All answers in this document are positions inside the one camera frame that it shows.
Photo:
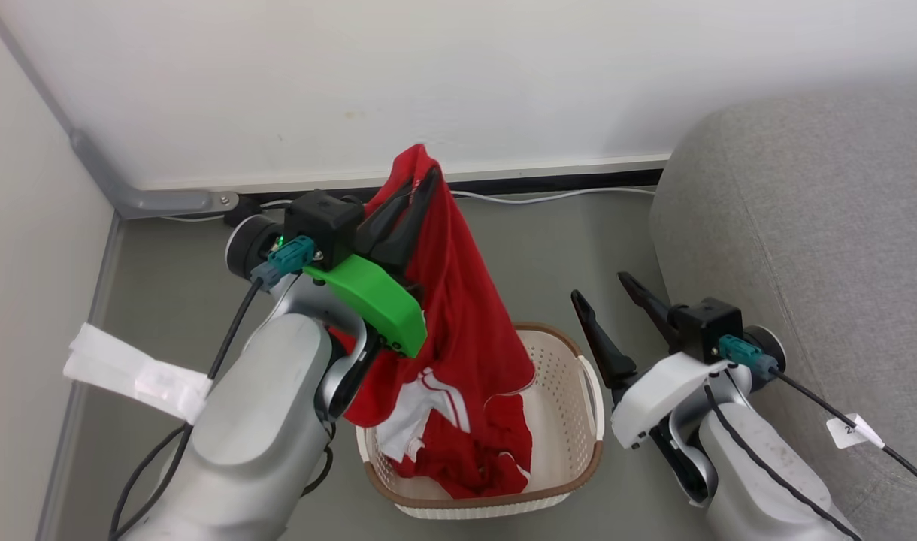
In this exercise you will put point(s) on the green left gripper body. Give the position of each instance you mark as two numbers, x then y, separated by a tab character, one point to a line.
379	300

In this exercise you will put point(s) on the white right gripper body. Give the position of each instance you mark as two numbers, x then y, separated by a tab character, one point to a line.
658	398

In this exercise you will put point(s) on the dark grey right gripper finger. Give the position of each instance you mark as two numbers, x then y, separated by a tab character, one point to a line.
605	349
654	308

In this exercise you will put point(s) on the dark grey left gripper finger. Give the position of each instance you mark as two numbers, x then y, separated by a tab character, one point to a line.
383	218
413	218

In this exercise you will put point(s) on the red white sports garment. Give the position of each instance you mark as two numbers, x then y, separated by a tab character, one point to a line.
466	338

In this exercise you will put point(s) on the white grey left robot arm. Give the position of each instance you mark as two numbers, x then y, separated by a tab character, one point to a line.
255	421

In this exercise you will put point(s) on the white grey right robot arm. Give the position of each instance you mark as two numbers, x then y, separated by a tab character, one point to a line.
759	481

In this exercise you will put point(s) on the cream perforated laundry basket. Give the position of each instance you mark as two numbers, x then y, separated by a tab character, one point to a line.
564	406

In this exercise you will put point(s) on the black skirting strip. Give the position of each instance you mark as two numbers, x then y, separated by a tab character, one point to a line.
549	180

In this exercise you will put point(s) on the grey fabric sofa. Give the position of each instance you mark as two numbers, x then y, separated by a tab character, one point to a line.
842	225

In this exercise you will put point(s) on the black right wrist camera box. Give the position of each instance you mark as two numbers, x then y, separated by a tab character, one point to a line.
706	327

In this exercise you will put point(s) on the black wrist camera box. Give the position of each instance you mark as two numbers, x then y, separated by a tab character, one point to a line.
323	222
706	327

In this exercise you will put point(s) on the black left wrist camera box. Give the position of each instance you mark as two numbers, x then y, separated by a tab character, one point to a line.
323	222

